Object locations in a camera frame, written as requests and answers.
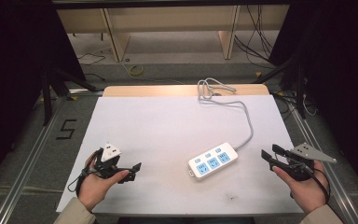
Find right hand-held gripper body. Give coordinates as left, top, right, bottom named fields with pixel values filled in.
left=271, top=142, right=337, bottom=182

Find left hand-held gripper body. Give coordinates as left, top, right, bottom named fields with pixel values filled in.
left=92, top=142, right=131, bottom=180

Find person's left hand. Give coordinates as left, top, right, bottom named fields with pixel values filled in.
left=77, top=153, right=131, bottom=213

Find person's right hand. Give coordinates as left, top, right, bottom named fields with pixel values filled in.
left=271, top=160, right=331, bottom=215

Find white table sheet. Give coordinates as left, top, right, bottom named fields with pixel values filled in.
left=56, top=94, right=305, bottom=216

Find white power strip blue sockets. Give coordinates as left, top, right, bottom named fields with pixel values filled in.
left=187, top=142, right=240, bottom=182

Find black metal stand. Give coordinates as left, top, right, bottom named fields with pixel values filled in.
left=254, top=55, right=308, bottom=120
left=41, top=65, right=104, bottom=127

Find light wooden table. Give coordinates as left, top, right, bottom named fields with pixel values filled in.
left=102, top=83, right=270, bottom=98

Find black curtain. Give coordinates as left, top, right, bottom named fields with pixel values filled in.
left=0, top=0, right=87, bottom=194
left=268, top=0, right=358, bottom=202

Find yellow tape roll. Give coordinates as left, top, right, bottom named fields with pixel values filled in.
left=128, top=63, right=145, bottom=77

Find beige wooden desk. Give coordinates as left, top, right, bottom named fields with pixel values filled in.
left=56, top=4, right=291, bottom=63

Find aluminium floor rail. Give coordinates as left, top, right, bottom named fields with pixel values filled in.
left=287, top=98, right=356, bottom=224
left=0, top=96, right=67, bottom=224

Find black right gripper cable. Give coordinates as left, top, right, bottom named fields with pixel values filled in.
left=304, top=164, right=331, bottom=205

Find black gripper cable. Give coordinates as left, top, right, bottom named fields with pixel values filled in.
left=67, top=148, right=104, bottom=194
left=304, top=164, right=331, bottom=205

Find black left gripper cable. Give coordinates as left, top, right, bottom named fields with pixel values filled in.
left=67, top=148, right=104, bottom=194

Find grey power strip cable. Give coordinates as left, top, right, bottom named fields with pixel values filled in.
left=197, top=77, right=255, bottom=152

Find pale floor cable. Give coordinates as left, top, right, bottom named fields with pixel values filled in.
left=119, top=61, right=185, bottom=86

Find thin dark floor cable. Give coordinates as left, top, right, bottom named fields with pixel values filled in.
left=76, top=46, right=112, bottom=82

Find bundle of black hanging cables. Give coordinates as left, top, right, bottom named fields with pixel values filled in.
left=233, top=4, right=276, bottom=70

